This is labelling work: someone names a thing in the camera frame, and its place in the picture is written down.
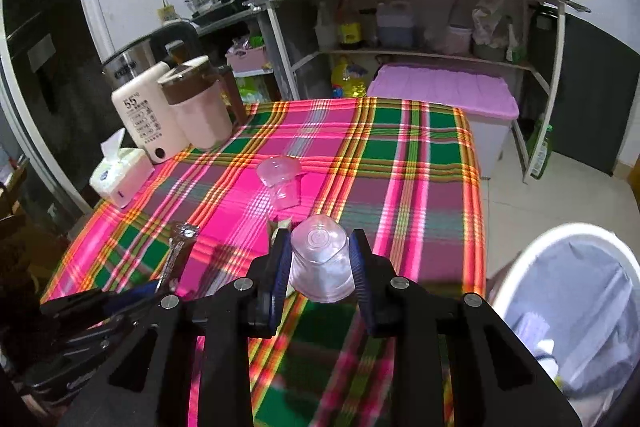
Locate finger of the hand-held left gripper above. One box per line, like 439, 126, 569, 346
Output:
60, 307, 156, 350
41, 279, 173, 315

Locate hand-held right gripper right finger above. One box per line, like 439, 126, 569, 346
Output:
349, 228, 583, 427

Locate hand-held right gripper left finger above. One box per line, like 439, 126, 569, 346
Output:
57, 232, 293, 427

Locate clear plastic cup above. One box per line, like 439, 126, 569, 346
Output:
256, 157, 303, 210
288, 214, 357, 304

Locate white round bin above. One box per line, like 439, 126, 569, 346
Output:
492, 223, 640, 427

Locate pink green plaid tablecloth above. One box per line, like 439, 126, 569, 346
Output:
40, 97, 486, 427

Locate clear plastic cup on table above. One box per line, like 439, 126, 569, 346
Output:
256, 157, 303, 210

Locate white tissue pack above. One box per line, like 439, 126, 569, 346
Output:
89, 127, 156, 208

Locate cream electric thermos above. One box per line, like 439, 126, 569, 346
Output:
111, 61, 191, 165

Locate yellow oil jug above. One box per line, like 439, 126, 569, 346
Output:
330, 56, 368, 98

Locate storage box pink lid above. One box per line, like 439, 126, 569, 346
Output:
367, 63, 521, 178

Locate white plastic bottle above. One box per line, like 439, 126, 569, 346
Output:
532, 337, 561, 378

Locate pink basket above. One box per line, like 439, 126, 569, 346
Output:
226, 44, 268, 75

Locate green bottle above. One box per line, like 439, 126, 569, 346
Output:
530, 124, 553, 180

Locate steel rice cooker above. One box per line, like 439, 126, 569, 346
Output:
101, 23, 201, 92

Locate translucent bin liner bag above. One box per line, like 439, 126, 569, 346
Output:
505, 239, 640, 427

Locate yellow label oil bottle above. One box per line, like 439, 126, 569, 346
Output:
337, 0, 363, 50

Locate pink bucket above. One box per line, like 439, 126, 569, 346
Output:
446, 24, 473, 55

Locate crumpled plastic bags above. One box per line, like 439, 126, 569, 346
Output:
472, 0, 516, 62

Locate white metal shelf unit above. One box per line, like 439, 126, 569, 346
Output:
247, 0, 591, 182

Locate black cabinet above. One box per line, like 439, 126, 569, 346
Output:
530, 7, 640, 178

